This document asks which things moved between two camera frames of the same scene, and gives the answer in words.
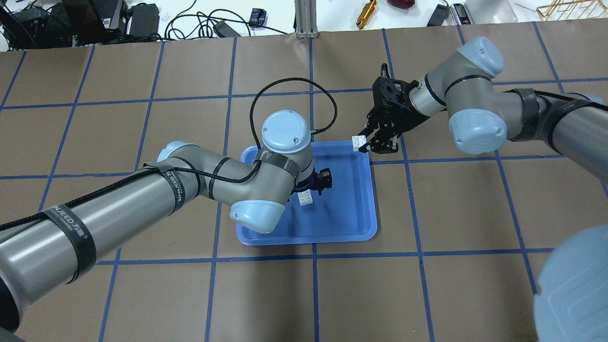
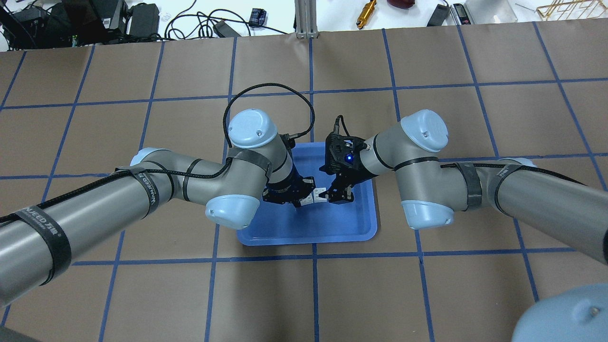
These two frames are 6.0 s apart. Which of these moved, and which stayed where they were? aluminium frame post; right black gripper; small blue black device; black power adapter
Moved: right black gripper
Stayed: small blue black device; aluminium frame post; black power adapter
